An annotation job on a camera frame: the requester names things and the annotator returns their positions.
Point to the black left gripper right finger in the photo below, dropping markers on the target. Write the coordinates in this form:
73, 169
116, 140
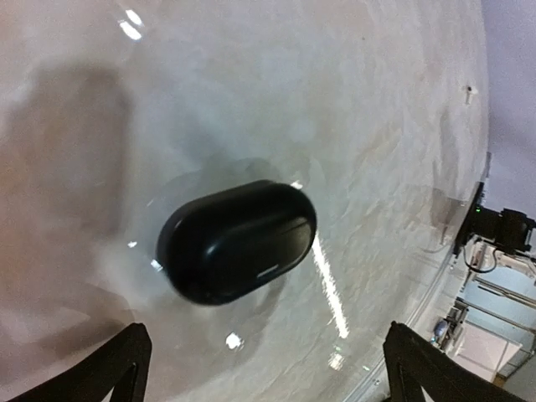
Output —
416, 369

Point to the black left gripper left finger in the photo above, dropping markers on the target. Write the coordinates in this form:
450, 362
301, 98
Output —
118, 368

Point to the black oval charging case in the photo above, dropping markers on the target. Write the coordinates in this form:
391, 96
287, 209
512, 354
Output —
221, 247

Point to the white earbud with stem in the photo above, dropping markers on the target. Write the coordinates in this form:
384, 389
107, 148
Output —
471, 92

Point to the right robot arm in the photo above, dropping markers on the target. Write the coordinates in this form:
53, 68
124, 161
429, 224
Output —
508, 230

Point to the aluminium table front rail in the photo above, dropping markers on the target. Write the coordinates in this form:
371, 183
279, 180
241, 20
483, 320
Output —
419, 293

